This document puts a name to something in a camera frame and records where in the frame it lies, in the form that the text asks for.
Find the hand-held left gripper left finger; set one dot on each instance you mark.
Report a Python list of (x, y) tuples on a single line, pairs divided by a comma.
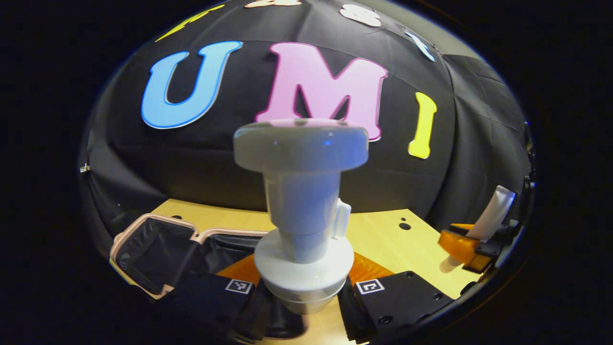
[(210, 302)]

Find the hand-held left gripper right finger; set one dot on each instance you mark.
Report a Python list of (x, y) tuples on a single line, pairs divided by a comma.
[(397, 304)]

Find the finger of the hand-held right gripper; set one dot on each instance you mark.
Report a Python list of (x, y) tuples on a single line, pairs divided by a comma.
[(510, 230), (459, 247)]

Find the white skin care tube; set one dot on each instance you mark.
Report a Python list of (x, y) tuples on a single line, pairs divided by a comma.
[(493, 211)]

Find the pink suitcase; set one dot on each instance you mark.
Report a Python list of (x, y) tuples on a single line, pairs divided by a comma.
[(148, 254)]

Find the white pump bottle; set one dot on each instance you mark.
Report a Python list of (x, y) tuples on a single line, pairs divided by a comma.
[(301, 201)]

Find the black backdrop cloth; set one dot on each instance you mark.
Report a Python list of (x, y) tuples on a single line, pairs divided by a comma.
[(230, 153)]

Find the white cloth clip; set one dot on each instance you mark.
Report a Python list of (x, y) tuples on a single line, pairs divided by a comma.
[(85, 167)]

